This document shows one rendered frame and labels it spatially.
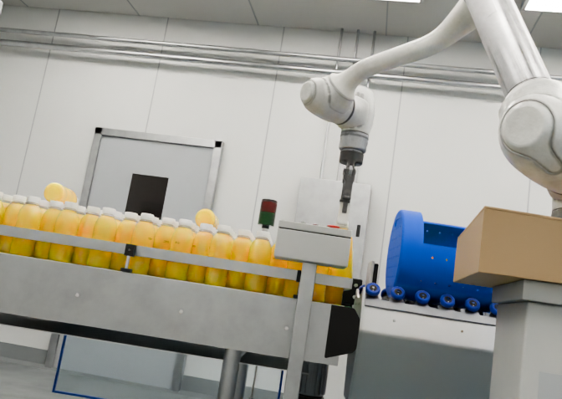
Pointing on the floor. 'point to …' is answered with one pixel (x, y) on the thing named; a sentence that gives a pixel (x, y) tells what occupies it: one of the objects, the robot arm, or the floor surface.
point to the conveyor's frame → (170, 316)
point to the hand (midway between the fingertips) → (343, 215)
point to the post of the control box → (299, 331)
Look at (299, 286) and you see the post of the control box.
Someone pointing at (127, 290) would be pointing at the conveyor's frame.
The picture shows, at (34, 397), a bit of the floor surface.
